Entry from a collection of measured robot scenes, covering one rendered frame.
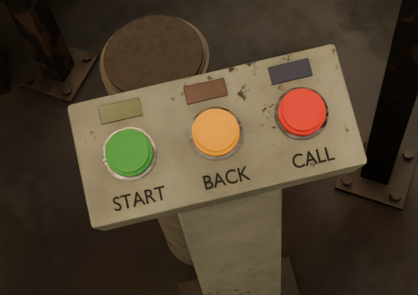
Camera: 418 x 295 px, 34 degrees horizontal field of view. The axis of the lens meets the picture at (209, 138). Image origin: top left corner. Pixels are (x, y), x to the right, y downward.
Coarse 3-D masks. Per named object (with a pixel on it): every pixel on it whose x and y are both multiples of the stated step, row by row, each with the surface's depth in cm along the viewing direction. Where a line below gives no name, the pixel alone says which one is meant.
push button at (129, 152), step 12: (120, 132) 57; (132, 132) 56; (108, 144) 56; (120, 144) 56; (132, 144) 56; (144, 144) 56; (108, 156) 56; (120, 156) 56; (132, 156) 56; (144, 156) 56; (120, 168) 56; (132, 168) 56; (144, 168) 56
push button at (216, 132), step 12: (204, 120) 56; (216, 120) 56; (228, 120) 56; (192, 132) 57; (204, 132) 56; (216, 132) 56; (228, 132) 56; (204, 144) 56; (216, 144) 56; (228, 144) 56
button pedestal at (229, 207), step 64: (256, 64) 58; (320, 64) 58; (128, 128) 57; (256, 128) 57; (320, 128) 57; (128, 192) 57; (192, 192) 57; (256, 192) 59; (192, 256) 71; (256, 256) 75
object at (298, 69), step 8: (288, 64) 58; (296, 64) 58; (304, 64) 58; (272, 72) 58; (280, 72) 58; (288, 72) 58; (296, 72) 58; (304, 72) 58; (272, 80) 58; (280, 80) 58; (288, 80) 58
